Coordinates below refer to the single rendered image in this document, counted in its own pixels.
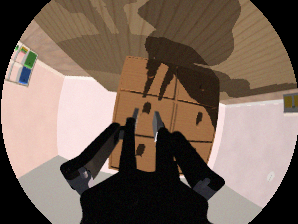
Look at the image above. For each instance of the brown wooden chest of drawers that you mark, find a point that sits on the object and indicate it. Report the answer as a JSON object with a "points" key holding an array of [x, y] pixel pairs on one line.
{"points": [[169, 100]]}

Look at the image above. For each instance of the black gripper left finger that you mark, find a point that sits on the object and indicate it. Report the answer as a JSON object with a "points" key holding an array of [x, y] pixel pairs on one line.
{"points": [[81, 171]]}

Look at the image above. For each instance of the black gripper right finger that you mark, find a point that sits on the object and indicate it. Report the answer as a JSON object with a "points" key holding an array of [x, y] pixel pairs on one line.
{"points": [[190, 162]]}

